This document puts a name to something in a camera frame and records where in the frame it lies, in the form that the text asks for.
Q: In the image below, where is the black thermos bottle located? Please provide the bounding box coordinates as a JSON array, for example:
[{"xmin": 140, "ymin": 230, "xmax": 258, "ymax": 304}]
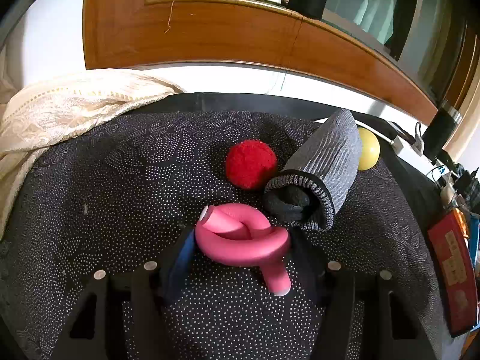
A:
[{"xmin": 422, "ymin": 101, "xmax": 462, "ymax": 162}]

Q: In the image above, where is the grey knit sock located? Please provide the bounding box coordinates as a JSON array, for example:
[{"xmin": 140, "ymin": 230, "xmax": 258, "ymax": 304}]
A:
[{"xmin": 265, "ymin": 109, "xmax": 363, "ymax": 231}]

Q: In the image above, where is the beige curtain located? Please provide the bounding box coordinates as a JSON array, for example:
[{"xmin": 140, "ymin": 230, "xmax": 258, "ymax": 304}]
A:
[{"xmin": 1, "ymin": 68, "xmax": 182, "ymax": 228}]

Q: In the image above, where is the white power strip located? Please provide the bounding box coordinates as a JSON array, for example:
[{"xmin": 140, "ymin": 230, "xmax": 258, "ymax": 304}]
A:
[{"xmin": 388, "ymin": 121, "xmax": 425, "ymax": 156}]

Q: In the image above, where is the wooden window frame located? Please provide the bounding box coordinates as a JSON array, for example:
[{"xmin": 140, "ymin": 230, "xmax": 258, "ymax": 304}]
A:
[{"xmin": 83, "ymin": 0, "xmax": 479, "ymax": 122}]

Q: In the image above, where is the black patterned table cloth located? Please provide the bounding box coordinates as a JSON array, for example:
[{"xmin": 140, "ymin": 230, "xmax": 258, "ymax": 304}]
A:
[{"xmin": 1, "ymin": 105, "xmax": 465, "ymax": 359}]

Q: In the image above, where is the red pompom ball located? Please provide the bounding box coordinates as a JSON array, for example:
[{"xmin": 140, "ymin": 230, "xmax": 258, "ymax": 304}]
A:
[{"xmin": 224, "ymin": 140, "xmax": 278, "ymax": 190}]

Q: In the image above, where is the yellow ball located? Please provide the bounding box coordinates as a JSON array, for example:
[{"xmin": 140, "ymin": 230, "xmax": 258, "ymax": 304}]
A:
[{"xmin": 358, "ymin": 127, "xmax": 380, "ymax": 171}]

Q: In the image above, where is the red storage box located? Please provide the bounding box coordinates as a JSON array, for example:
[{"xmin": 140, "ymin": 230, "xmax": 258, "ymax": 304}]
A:
[{"xmin": 427, "ymin": 208, "xmax": 479, "ymax": 337}]

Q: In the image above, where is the pink knotted foam tube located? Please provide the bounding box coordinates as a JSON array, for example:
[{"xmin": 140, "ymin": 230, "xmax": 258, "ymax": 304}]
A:
[{"xmin": 194, "ymin": 203, "xmax": 291, "ymax": 297}]

